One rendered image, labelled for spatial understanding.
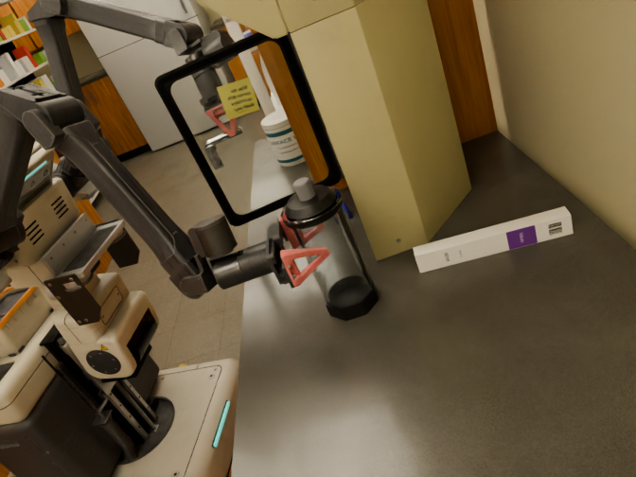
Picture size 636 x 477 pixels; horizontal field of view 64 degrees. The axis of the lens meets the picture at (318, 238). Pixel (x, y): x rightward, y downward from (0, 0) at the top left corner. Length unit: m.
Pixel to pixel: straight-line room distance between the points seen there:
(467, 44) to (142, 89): 5.05
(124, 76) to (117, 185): 5.16
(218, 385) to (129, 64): 4.55
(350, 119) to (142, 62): 5.19
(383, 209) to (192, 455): 1.17
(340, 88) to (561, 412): 0.58
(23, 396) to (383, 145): 1.27
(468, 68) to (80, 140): 0.88
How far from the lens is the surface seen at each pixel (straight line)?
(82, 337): 1.62
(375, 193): 0.98
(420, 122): 1.01
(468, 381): 0.79
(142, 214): 0.95
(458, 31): 1.32
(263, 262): 0.88
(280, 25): 0.87
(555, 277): 0.92
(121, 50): 6.05
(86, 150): 0.99
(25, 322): 1.84
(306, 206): 0.82
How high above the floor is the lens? 1.55
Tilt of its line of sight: 30 degrees down
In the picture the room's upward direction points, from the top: 24 degrees counter-clockwise
